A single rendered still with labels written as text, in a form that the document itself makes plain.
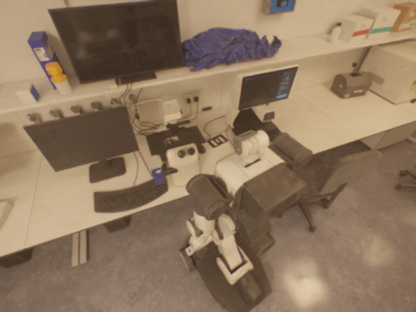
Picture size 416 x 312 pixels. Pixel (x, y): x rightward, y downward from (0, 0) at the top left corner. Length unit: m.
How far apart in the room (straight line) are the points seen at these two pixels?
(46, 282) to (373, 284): 2.67
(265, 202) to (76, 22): 1.40
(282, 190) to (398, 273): 1.92
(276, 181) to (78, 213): 1.25
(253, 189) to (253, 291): 1.03
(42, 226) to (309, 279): 1.99
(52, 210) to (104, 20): 1.22
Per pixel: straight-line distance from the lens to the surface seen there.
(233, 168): 0.83
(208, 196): 0.74
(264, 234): 1.12
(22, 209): 1.87
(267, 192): 0.78
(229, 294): 1.86
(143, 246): 2.21
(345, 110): 2.59
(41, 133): 1.51
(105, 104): 1.94
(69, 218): 1.65
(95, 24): 1.61
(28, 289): 2.50
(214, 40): 1.81
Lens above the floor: 2.00
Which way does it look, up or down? 47 degrees down
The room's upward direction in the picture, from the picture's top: straight up
